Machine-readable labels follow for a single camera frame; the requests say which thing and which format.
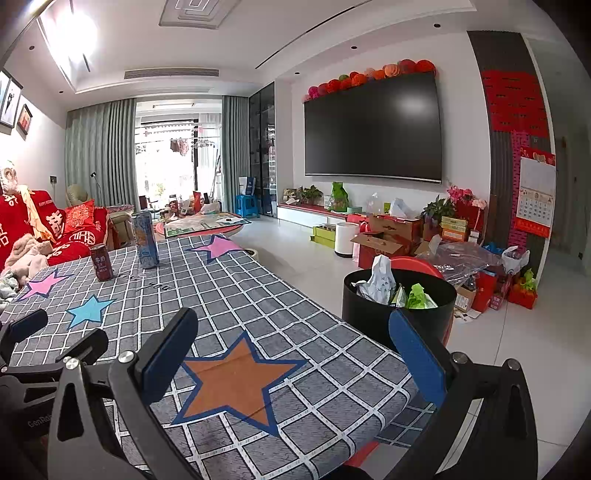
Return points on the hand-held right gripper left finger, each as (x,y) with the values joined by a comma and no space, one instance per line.
(168,355)

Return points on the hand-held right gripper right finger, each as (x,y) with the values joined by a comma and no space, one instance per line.
(415,355)

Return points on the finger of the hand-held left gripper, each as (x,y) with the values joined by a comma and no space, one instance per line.
(27,323)
(87,344)

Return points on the black round trash bin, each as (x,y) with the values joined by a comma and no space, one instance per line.
(369,318)

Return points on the white translucent plastic bag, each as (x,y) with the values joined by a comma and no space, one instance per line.
(378,277)

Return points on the green plastic bag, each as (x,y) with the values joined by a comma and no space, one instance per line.
(420,297)

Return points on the paper leaflet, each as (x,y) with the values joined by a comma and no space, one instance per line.
(466,315)

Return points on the pink fluffy blanket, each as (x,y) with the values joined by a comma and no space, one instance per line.
(25,256)

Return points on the small brown cardboard box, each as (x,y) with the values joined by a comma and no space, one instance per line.
(464,297)

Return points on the dark red beverage can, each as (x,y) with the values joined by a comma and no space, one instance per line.
(101,262)

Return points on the red plastic stool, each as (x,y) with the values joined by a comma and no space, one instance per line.
(415,264)

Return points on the sofa with red cover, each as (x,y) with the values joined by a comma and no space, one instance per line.
(74,242)

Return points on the red paper gift bag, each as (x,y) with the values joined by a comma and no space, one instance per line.
(485,290)

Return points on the grey checked star tablecloth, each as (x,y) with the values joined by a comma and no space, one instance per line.
(258,295)

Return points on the clear crumpled plastic wrap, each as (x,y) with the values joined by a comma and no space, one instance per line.
(466,258)

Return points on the orange yellow scarf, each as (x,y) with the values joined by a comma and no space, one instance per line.
(37,207)

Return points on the tall blue beverage can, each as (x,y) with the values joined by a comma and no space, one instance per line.
(147,240)

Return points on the open red cardboard box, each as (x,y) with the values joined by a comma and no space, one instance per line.
(369,247)

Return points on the red patterned cushion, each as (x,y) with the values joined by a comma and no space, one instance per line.
(78,216)

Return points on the red box green tissue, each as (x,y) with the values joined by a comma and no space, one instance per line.
(521,293)

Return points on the beige armchair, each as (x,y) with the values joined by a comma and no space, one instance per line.
(117,221)

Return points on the brown orange cardboard box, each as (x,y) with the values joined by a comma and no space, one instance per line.
(397,226)

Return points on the green yellow gift box stack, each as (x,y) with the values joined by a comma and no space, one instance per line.
(455,228)

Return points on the white cylinder bin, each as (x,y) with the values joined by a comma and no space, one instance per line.
(344,240)

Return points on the round coffee table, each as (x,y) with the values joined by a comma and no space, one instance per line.
(207,224)

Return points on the knotted white plastic bag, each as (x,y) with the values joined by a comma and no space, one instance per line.
(515,258)

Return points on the white tissue bag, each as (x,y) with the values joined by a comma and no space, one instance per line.
(401,207)

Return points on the red gift box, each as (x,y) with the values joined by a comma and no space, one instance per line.
(471,217)

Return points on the large green potted plant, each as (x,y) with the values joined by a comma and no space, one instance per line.
(436,207)

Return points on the green flat gift box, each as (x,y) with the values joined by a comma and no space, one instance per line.
(323,234)

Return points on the floor lamp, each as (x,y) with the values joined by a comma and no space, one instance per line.
(94,184)

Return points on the clear plastic bottle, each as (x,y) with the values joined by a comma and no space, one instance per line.
(375,202)

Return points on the pink flower bouquet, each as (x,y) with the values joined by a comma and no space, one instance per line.
(461,194)

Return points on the blue plastic stool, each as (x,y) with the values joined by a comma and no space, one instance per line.
(248,206)

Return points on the green gift bag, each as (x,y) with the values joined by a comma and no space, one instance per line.
(340,196)

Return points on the white low television console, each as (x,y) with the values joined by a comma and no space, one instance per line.
(302,214)

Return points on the wide grey green curtain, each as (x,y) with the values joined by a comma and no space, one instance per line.
(99,152)

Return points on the blue white box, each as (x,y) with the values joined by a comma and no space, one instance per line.
(247,186)

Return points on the small leafy potted plant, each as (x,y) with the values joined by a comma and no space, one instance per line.
(310,194)

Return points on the hanging clothes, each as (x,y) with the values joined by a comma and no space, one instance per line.
(180,145)

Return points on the narrow grey green curtain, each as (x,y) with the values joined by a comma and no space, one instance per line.
(234,152)

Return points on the dark glass display cabinet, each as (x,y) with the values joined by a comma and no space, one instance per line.
(263,152)

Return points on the large black television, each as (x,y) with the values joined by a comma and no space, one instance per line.
(374,129)

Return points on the ceiling air vent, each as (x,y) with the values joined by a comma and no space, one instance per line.
(171,74)

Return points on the row of paper flower balls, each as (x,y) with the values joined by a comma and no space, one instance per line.
(406,66)

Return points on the square ceiling light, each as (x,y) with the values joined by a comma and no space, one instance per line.
(198,7)

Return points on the small red picture frame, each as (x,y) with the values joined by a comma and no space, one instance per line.
(24,117)

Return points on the wall calendar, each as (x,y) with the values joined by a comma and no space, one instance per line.
(535,184)

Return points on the large black picture frame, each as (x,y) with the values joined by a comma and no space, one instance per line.
(3,99)
(14,101)

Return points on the red paper wall decoration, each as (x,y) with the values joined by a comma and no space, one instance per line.
(515,101)

